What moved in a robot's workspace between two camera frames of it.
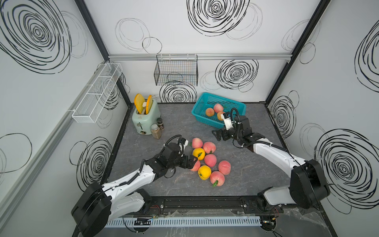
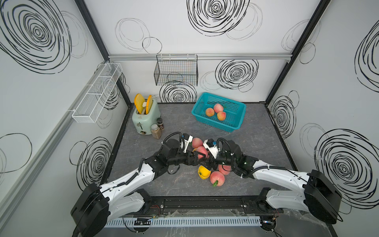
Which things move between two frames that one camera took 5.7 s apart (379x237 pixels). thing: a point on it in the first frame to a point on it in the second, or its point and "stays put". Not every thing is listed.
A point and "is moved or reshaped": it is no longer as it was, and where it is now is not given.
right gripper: (218, 135) to (211, 160)
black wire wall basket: (179, 70) stays put
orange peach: (219, 115) stays put
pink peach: (210, 160) is moved or reshaped
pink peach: (218, 108) stays put
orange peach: (209, 112) stays put
